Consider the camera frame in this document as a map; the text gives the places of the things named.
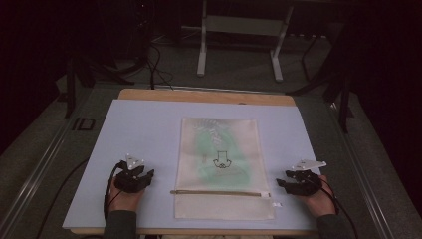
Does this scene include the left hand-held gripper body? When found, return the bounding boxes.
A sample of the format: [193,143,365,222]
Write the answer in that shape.
[113,152,148,194]

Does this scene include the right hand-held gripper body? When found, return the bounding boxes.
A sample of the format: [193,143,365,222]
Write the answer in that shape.
[285,159,327,196]

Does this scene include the white translucent zipper bag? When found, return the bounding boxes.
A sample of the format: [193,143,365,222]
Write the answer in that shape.
[173,117,277,221]

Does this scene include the person's left hand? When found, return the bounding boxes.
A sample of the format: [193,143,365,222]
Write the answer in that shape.
[107,175,146,214]

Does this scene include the person's right hand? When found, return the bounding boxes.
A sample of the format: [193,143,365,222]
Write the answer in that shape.
[298,174,337,219]

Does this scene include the light blue table mat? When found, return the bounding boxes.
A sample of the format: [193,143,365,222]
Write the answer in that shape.
[62,99,321,232]

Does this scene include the green cloth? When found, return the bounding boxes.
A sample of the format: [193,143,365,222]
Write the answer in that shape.
[193,128,252,187]

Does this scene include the black stand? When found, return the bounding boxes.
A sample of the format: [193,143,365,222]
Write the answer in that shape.
[64,54,136,120]
[286,14,355,134]

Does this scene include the white metal stand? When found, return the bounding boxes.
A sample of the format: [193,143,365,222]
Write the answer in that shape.
[195,0,295,84]

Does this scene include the right hand-held gripper cable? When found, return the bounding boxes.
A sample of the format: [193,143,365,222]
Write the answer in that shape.
[317,176,360,239]

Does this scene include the metal floor rail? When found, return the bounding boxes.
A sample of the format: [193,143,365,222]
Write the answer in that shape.
[327,102,396,239]
[0,109,86,239]

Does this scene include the long black floor cable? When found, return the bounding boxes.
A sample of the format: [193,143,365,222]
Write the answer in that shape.
[34,157,91,239]

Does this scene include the black floor cables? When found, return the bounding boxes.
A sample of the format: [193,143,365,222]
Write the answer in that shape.
[144,42,175,92]

